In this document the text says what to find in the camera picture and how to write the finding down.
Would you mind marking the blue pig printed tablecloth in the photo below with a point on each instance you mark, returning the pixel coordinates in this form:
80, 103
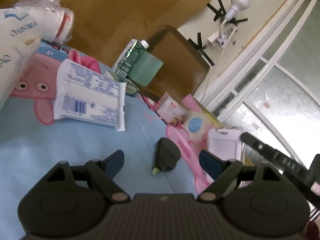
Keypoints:
75, 150

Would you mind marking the nut can with label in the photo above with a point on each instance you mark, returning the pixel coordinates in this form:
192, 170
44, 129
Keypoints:
170, 108

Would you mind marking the white power strip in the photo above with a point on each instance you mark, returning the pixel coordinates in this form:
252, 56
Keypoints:
221, 36

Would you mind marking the white framed window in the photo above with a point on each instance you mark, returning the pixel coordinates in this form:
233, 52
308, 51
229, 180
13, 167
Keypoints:
270, 62

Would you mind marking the black highlighter pen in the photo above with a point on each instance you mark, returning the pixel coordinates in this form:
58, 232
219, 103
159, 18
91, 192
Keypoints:
166, 155

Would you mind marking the small green packet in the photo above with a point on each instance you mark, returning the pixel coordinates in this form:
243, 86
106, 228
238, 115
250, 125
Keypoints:
126, 82

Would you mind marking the pale green cup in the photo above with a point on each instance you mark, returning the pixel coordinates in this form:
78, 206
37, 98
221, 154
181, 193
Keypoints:
146, 68

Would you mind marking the large white tissue pack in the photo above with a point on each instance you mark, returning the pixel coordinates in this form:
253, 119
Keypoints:
15, 40

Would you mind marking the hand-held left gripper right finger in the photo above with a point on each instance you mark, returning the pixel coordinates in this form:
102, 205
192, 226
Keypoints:
208, 162

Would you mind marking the green drink carton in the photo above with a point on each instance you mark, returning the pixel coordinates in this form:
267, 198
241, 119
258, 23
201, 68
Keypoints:
130, 57

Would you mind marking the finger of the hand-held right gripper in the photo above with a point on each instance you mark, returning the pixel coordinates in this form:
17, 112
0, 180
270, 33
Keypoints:
275, 158

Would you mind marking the pink printed gift box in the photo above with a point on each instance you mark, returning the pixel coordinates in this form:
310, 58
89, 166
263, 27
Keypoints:
197, 116

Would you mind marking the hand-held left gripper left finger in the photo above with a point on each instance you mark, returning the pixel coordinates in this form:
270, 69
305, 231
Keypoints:
115, 163

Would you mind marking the brown wooden chair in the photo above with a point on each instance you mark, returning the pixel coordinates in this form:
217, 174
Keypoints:
180, 62

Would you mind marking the white wet wipes pack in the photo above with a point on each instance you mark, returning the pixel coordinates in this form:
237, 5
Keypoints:
87, 97

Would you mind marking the white light bulb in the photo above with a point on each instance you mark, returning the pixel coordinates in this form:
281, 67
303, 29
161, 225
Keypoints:
238, 0

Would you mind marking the black tape strip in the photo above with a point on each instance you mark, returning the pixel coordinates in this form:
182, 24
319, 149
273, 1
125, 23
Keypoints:
239, 20
218, 10
207, 58
198, 43

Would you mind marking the bagged white paper cups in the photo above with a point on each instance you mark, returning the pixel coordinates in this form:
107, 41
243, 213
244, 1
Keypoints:
62, 22

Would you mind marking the pink knitted cloth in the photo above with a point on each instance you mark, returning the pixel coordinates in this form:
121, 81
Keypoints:
85, 60

